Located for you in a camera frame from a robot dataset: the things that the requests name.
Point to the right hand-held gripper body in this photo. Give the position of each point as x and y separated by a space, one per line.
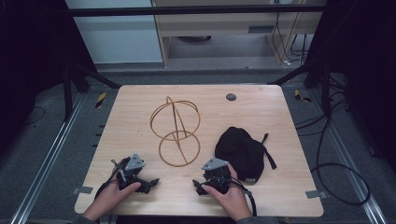
216 174

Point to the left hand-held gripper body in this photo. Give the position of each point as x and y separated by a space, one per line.
134 165

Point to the person's right hand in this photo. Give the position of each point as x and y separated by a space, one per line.
233 199

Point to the person's left hand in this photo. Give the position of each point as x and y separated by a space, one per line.
109 196

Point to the black cap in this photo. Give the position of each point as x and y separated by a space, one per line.
243 154

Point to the yellow black tape strip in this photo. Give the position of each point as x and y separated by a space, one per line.
100 100
300 96

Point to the grey round table grommet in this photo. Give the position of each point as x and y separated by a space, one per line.
231 97

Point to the black metal stand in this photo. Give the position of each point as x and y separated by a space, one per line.
325 90
67 93

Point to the white cabinet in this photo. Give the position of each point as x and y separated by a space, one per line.
118 34

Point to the black curtain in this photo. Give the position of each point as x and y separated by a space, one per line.
34 62
364 62

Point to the light wooden desk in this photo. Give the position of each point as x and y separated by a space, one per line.
218 28

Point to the grey table bracket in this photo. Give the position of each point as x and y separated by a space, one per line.
316 194
82 189

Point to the metal floor rail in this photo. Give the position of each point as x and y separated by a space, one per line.
350 158
46 161

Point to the black horizontal frame bar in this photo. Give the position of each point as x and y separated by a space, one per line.
193 11

